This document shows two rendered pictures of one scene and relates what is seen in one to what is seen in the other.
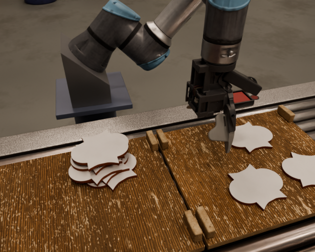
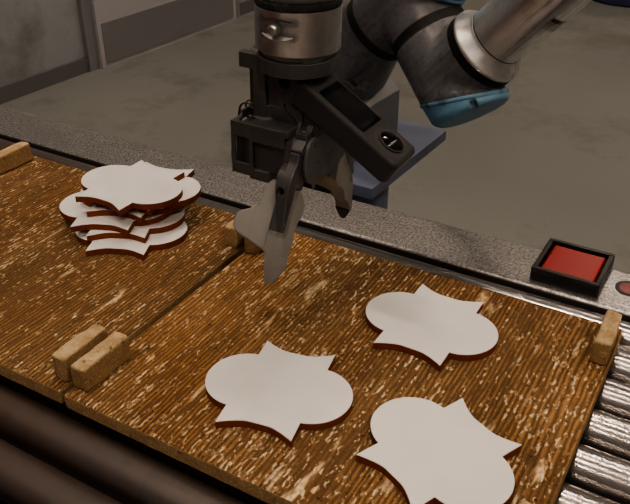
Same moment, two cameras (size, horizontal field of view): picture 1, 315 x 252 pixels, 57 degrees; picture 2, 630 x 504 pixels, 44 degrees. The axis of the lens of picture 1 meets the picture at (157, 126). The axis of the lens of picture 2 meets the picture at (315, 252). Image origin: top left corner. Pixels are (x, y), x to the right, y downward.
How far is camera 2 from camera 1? 0.65 m
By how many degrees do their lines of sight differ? 39
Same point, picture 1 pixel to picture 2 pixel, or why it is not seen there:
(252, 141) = (417, 331)
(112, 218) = (32, 282)
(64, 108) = not seen: hidden behind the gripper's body
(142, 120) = (311, 206)
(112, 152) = (137, 194)
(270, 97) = not seen: outside the picture
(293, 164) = (416, 415)
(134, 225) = (37, 305)
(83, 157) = (96, 180)
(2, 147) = (87, 145)
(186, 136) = (320, 258)
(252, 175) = (301, 371)
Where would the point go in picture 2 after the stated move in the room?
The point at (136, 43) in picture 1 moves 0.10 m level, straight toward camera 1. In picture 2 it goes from (417, 49) to (371, 66)
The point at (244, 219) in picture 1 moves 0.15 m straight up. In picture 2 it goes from (169, 412) to (150, 265)
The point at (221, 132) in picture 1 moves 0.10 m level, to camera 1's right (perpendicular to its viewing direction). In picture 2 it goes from (261, 224) to (335, 268)
